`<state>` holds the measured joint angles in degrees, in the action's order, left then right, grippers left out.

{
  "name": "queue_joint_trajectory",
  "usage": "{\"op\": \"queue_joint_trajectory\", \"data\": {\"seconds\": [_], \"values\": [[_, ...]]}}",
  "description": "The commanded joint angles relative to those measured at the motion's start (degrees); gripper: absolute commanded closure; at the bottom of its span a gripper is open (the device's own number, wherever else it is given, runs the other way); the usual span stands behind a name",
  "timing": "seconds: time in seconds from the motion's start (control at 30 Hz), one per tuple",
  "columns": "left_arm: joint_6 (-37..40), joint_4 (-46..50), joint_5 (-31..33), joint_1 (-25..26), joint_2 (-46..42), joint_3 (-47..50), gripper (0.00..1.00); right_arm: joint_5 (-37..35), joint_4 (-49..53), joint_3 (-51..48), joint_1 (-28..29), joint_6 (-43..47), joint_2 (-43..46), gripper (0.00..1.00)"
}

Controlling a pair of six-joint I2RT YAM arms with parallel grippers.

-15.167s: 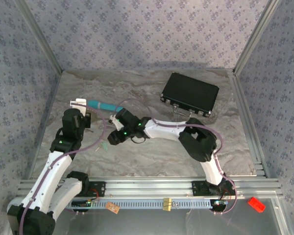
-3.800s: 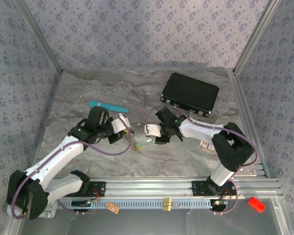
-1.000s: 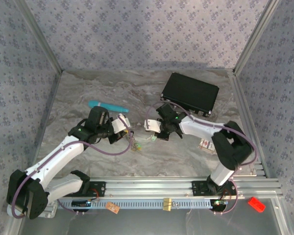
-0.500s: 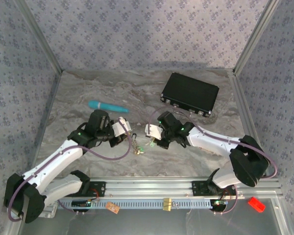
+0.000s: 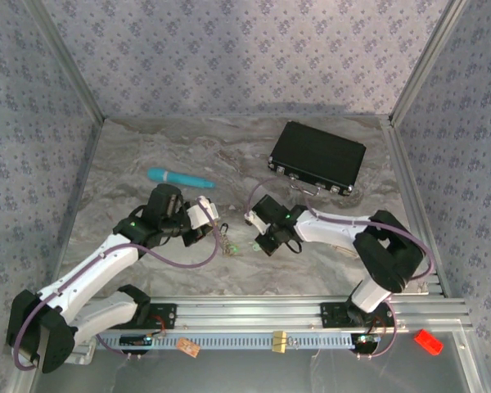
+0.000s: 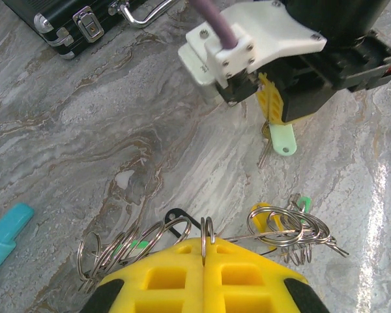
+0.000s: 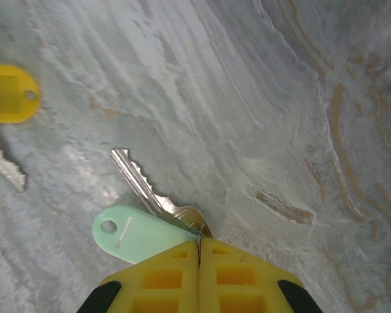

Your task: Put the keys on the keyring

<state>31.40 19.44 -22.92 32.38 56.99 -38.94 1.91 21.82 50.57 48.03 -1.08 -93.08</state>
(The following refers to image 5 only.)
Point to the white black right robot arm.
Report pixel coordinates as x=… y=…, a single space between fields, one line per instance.
x=327 y=233

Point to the brown stick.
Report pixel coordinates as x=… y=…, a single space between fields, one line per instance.
x=343 y=250

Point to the black hard case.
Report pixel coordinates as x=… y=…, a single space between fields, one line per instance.
x=319 y=151

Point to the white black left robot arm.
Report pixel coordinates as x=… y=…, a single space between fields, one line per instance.
x=110 y=266

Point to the aluminium frame post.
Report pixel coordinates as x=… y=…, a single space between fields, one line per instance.
x=65 y=61
x=429 y=61

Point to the teal pen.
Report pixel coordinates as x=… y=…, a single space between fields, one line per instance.
x=176 y=177

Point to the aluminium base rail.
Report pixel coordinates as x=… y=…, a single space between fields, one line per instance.
x=249 y=313

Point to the aluminium side rail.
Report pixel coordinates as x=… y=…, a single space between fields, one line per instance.
x=405 y=184

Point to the small controller board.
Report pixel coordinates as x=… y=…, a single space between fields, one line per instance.
x=135 y=340
x=366 y=340

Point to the orange tag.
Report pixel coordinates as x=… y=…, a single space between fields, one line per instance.
x=188 y=347

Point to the red plastic block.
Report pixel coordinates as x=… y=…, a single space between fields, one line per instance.
x=429 y=342

